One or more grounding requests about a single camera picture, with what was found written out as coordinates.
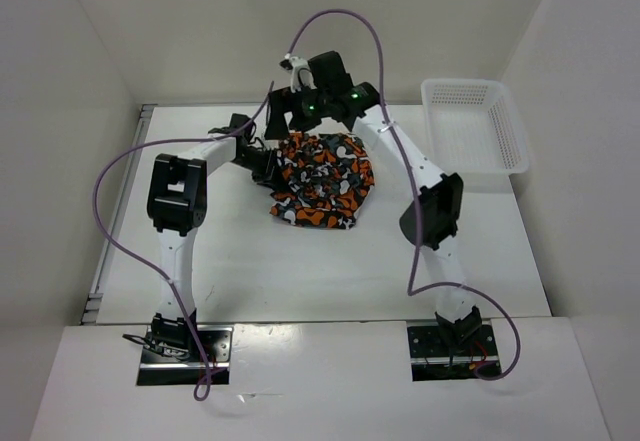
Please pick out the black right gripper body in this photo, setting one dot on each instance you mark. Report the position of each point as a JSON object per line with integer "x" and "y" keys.
{"x": 314, "y": 108}

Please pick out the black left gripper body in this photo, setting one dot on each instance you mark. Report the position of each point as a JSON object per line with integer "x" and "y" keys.
{"x": 258, "y": 162}

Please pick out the orange camouflage shorts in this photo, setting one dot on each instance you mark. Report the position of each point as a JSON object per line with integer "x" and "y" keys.
{"x": 327, "y": 178}

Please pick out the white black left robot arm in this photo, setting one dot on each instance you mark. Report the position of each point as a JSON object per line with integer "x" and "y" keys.
{"x": 177, "y": 206}

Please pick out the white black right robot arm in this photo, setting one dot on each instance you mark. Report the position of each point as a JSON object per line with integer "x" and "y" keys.
{"x": 326, "y": 128}

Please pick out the white perforated plastic basket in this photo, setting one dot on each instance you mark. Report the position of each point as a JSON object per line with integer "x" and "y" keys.
{"x": 473, "y": 126}

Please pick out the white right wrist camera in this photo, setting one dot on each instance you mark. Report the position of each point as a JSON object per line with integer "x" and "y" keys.
{"x": 300, "y": 75}

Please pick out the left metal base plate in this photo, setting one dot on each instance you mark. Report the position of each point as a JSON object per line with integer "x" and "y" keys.
{"x": 162, "y": 365}

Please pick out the metal base plate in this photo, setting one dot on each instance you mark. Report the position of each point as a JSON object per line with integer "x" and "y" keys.
{"x": 162, "y": 365}
{"x": 432, "y": 359}

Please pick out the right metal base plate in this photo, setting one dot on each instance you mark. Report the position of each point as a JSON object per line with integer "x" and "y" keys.
{"x": 432, "y": 359}

